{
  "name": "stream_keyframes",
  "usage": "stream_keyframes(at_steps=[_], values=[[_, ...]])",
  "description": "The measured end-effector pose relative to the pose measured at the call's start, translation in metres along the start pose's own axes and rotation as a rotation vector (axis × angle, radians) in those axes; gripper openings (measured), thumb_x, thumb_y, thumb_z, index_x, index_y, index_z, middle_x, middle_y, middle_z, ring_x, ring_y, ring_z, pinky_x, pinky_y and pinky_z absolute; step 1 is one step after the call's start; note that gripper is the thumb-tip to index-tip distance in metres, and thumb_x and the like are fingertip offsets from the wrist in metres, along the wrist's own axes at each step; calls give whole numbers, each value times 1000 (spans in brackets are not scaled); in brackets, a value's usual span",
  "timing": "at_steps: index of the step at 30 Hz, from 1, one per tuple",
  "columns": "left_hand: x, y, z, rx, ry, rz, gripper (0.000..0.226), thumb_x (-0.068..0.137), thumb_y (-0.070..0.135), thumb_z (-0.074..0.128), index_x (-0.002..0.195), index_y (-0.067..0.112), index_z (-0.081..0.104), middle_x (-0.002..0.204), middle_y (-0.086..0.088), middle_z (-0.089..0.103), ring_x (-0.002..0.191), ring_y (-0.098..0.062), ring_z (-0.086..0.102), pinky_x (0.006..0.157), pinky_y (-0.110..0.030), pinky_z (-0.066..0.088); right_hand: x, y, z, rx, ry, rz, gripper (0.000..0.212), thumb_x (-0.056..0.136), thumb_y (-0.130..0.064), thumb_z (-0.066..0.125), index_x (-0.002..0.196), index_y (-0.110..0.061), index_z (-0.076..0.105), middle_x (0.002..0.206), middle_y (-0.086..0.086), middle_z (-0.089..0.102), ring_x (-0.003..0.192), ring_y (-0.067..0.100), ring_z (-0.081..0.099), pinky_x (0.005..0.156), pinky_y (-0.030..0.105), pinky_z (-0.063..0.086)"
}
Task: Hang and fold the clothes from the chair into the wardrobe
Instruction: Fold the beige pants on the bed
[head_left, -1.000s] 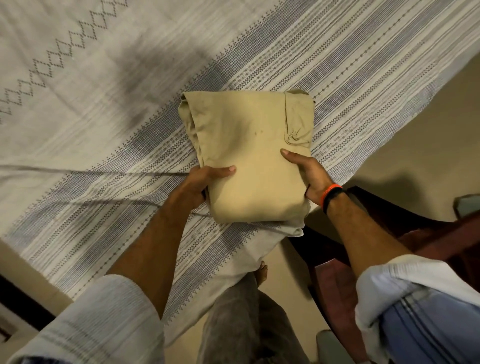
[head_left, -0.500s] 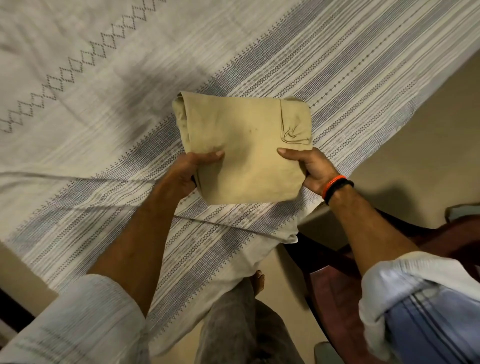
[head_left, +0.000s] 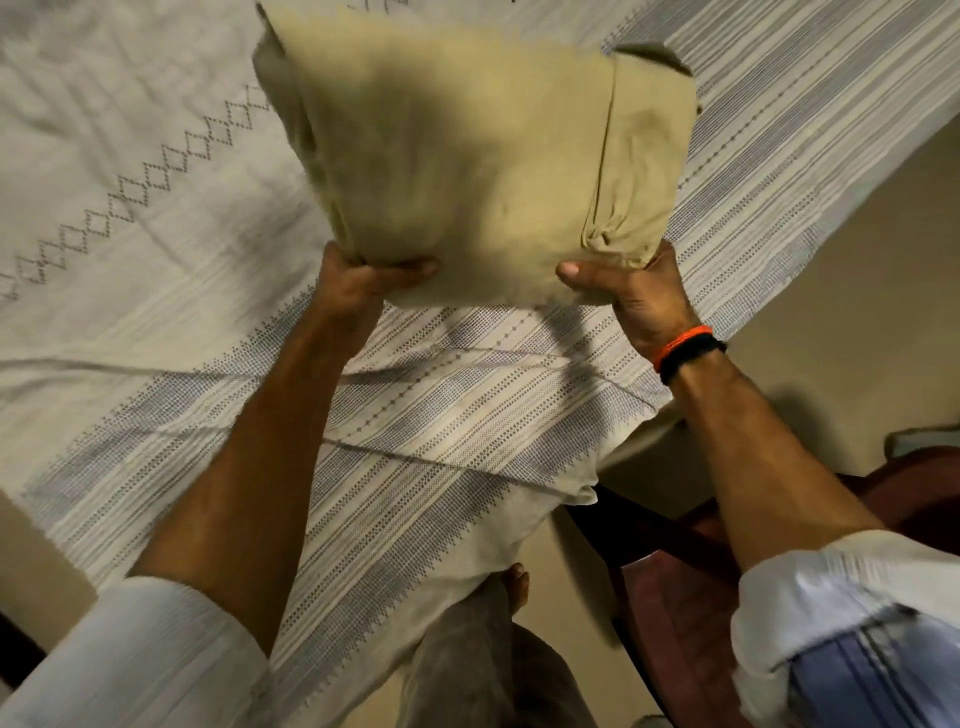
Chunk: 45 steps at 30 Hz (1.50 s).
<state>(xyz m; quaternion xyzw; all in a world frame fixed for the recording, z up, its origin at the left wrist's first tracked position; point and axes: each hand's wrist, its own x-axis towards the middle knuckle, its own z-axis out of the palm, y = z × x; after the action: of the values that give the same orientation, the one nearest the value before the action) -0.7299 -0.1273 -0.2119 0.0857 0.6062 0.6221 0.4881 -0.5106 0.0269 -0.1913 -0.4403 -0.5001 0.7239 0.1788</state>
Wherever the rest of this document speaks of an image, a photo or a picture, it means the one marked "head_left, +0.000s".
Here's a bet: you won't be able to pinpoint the person's right hand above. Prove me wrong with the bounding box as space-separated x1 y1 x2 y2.
555 239 704 360

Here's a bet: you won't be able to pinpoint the person's left hand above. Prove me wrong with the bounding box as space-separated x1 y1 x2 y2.
309 241 440 340

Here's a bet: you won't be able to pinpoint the beige cloth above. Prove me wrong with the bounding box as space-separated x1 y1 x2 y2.
252 0 704 310

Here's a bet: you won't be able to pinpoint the person's left forearm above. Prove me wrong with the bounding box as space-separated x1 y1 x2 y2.
129 311 376 660

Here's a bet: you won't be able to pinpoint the person's right forearm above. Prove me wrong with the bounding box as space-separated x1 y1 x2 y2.
660 352 886 579

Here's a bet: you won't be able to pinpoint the orange wrist band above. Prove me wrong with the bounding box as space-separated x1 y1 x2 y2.
651 324 714 373

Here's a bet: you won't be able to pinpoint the black wrist band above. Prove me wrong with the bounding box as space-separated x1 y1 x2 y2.
658 334 729 387

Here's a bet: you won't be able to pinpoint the white striped bedsheet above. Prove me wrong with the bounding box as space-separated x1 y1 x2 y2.
0 0 960 728

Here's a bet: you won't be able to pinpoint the person's foot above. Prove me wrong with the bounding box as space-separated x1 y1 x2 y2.
498 562 531 618

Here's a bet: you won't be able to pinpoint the dark red wooden chair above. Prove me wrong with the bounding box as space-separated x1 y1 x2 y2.
562 448 960 728

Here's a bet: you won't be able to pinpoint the person's grey trousers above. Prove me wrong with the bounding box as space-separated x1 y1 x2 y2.
395 577 601 728

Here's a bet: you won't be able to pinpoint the white shirt right sleeve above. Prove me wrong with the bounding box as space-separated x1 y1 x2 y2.
729 529 960 728

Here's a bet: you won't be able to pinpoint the white shirt sleeve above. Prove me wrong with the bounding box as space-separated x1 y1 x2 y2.
0 576 275 728
729 529 960 728

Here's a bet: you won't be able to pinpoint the white shirt left sleeve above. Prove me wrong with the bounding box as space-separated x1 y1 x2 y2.
0 576 275 728

